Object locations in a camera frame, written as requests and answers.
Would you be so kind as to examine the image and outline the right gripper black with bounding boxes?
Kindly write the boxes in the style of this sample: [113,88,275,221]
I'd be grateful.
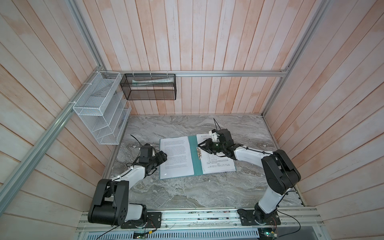
[197,138,226,154]

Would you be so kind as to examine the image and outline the gold folder clip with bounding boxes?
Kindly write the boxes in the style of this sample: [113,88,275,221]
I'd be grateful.
[197,147,202,159]

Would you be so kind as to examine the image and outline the printed paper sheet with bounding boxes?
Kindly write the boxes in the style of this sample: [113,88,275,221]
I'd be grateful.
[160,137,195,180]
[196,133,237,175]

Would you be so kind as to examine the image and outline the green file folder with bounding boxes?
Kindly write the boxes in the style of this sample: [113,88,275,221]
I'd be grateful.
[187,134,237,177]

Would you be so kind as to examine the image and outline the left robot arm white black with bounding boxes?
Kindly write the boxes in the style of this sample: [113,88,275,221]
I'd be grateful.
[88,144,168,228]

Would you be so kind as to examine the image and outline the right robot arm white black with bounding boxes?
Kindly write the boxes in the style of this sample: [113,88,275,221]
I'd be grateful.
[198,129,301,225]

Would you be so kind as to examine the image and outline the papers in black basket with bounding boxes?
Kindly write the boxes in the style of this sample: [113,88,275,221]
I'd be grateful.
[132,77,175,87]

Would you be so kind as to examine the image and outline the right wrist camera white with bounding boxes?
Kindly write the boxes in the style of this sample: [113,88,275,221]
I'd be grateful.
[209,129,219,143]

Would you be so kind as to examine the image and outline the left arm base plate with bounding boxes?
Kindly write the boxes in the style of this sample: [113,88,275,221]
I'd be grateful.
[121,212,162,229]

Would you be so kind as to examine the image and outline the white wire mesh rack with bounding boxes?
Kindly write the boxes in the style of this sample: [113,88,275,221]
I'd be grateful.
[73,72,132,145]

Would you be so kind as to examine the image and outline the black mesh wall basket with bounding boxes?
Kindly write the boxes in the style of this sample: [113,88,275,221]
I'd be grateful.
[120,73,177,101]

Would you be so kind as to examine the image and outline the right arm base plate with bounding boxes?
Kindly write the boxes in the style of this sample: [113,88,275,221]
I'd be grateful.
[237,209,281,226]

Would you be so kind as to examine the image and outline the aluminium mounting rail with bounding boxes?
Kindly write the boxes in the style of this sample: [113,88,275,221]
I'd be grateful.
[76,208,325,233]

